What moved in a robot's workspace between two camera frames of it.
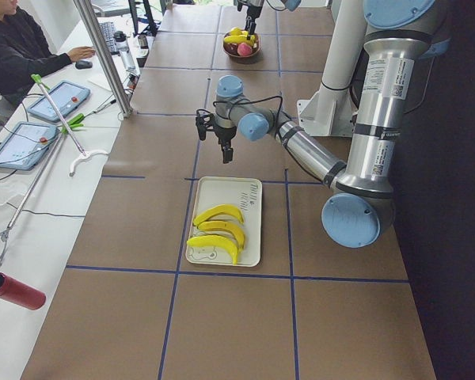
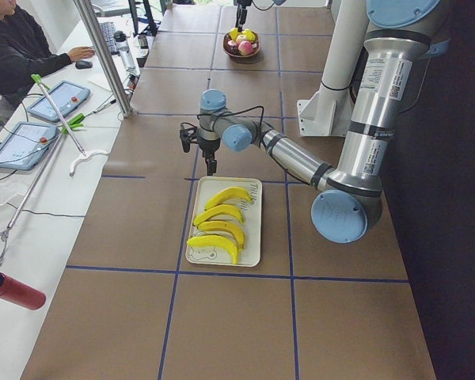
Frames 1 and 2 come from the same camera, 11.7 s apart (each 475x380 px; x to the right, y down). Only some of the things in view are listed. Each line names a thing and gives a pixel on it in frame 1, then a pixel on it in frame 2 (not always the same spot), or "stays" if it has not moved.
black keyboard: [108, 28] stays
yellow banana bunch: [227, 226] stays
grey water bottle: [122, 43] stays
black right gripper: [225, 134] → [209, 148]
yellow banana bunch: [235, 39] → [228, 193]
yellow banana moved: [207, 240] stays
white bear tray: [244, 193] stays
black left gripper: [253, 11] → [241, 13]
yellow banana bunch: [221, 208] stays
